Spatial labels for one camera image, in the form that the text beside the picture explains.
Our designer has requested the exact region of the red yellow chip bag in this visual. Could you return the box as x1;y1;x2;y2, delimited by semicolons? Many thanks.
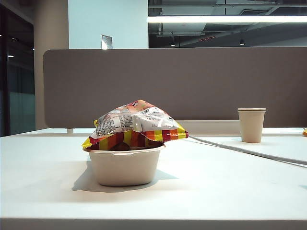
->
82;99;190;151

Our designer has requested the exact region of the beige pulp food box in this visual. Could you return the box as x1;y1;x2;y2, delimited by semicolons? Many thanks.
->
83;142;166;187

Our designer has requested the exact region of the grey fabric desk partition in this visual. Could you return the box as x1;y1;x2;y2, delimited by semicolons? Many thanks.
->
43;46;307;129

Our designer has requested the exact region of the beige paper cup with lid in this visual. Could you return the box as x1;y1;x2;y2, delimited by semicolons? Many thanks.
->
237;107;267;143

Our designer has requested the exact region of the beige round column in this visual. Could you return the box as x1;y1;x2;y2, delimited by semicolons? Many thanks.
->
33;0;70;130

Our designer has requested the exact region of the long ceiling light strip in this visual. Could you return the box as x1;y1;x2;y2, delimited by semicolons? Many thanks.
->
148;15;307;24

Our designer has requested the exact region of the metal wall plate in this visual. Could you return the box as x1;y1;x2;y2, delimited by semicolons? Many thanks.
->
101;34;113;50

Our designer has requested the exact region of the grey flat cable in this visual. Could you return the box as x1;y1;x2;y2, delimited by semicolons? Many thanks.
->
188;135;307;166

